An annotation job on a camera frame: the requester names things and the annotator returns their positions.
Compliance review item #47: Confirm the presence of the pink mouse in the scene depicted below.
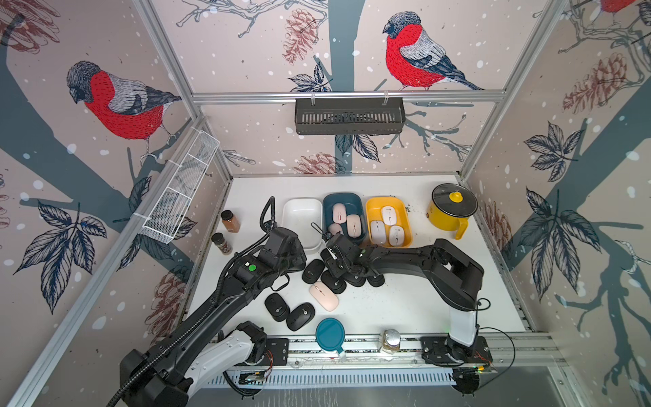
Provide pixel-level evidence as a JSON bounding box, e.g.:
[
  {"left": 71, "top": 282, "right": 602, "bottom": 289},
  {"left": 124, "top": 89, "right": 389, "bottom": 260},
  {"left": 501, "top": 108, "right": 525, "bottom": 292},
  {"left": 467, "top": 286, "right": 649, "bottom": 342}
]
[
  {"left": 309, "top": 281, "right": 339, "bottom": 312},
  {"left": 328, "top": 223, "right": 343, "bottom": 235},
  {"left": 346, "top": 215, "right": 363, "bottom": 238},
  {"left": 332, "top": 203, "right": 348, "bottom": 224}
]

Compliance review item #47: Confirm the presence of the white mouse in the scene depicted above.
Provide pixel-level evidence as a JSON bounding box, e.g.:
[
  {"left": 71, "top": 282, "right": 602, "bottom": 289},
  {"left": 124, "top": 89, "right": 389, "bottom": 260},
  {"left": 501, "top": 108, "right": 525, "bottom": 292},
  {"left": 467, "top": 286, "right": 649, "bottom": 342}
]
[
  {"left": 369, "top": 220, "right": 387, "bottom": 245},
  {"left": 381, "top": 205, "right": 398, "bottom": 227},
  {"left": 388, "top": 225, "right": 405, "bottom": 247}
]

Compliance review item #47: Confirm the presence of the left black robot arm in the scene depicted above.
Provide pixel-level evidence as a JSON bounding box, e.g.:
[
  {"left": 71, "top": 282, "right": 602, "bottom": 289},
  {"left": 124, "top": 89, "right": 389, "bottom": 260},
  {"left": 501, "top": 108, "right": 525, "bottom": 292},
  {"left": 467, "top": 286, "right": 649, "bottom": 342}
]
[{"left": 108, "top": 198, "right": 307, "bottom": 406}]

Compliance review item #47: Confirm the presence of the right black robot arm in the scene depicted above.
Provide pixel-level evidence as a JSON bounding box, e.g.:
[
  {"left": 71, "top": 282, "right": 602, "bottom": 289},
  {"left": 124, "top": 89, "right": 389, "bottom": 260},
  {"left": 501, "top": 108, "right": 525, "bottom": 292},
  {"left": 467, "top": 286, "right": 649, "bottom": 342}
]
[{"left": 320, "top": 234, "right": 484, "bottom": 349}]

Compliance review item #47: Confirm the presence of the white storage box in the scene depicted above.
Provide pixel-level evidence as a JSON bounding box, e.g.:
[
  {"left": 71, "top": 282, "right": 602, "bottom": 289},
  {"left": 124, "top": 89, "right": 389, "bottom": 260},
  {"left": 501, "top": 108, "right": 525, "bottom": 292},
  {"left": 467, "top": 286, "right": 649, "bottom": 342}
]
[{"left": 281, "top": 198, "right": 323, "bottom": 254}]

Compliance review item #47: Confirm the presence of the teal storage box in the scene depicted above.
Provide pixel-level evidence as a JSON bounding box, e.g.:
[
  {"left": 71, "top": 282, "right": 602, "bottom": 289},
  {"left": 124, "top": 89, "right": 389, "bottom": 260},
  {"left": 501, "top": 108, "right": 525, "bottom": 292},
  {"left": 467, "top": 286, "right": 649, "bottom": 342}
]
[{"left": 323, "top": 193, "right": 368, "bottom": 244}]

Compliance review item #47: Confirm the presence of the yellow storage box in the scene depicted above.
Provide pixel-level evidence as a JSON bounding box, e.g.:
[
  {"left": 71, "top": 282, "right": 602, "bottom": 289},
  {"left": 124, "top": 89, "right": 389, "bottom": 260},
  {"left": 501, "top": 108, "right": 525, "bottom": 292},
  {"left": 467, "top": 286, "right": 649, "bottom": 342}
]
[{"left": 366, "top": 196, "right": 413, "bottom": 249}]

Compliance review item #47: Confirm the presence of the brown spice bottle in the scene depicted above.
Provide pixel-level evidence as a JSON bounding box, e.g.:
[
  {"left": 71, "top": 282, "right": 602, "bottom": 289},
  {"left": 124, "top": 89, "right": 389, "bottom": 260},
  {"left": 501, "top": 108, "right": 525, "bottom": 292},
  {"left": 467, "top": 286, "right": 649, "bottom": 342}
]
[{"left": 220, "top": 210, "right": 241, "bottom": 233}]

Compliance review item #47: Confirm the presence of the dark spice bottle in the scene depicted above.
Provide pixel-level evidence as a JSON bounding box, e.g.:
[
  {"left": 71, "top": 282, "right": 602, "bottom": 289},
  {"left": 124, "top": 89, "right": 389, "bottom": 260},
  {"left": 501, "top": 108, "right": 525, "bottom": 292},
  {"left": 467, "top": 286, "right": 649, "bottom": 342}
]
[{"left": 211, "top": 232, "right": 232, "bottom": 255}]

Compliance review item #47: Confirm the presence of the teal round lid container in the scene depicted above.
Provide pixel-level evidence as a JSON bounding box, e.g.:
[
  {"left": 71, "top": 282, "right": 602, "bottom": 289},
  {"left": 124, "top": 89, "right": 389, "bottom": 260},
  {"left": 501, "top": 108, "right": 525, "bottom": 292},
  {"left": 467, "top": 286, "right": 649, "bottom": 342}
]
[{"left": 315, "top": 318, "right": 346, "bottom": 354}]

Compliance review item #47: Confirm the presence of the small glass jar silver lid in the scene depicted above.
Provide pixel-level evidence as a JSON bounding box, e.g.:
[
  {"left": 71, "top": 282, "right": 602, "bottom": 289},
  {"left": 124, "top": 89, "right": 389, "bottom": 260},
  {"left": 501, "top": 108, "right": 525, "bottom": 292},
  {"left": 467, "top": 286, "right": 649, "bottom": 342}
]
[{"left": 380, "top": 329, "right": 401, "bottom": 354}]

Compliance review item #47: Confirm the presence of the yellow pot with black lid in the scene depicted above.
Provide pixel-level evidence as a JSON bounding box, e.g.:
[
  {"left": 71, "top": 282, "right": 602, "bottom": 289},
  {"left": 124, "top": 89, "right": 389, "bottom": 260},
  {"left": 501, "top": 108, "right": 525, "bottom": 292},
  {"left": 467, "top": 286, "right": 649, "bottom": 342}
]
[{"left": 427, "top": 183, "right": 479, "bottom": 240}]

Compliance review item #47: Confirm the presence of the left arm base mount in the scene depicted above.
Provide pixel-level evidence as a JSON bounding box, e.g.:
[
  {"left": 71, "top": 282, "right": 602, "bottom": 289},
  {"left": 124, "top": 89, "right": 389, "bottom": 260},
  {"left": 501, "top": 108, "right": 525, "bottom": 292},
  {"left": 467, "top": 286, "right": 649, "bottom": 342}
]
[{"left": 236, "top": 337, "right": 289, "bottom": 367}]

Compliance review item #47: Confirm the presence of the white wire mesh shelf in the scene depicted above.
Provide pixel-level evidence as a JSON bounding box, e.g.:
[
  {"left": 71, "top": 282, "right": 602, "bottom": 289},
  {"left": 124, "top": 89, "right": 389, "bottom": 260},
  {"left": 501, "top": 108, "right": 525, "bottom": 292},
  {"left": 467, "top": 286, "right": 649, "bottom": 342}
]
[{"left": 140, "top": 129, "right": 220, "bottom": 244}]

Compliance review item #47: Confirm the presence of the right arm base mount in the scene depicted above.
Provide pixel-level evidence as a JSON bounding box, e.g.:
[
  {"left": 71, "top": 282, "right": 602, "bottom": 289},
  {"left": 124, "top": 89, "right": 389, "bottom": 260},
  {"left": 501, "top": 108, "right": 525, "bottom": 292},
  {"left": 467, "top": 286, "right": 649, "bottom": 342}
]
[{"left": 420, "top": 336, "right": 493, "bottom": 367}]

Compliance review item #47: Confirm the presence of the black hanging wire basket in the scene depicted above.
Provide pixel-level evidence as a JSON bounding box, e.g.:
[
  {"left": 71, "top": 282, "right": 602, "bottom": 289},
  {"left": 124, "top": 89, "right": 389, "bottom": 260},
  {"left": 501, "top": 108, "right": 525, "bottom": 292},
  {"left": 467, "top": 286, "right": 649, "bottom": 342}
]
[{"left": 294, "top": 98, "right": 406, "bottom": 136}]

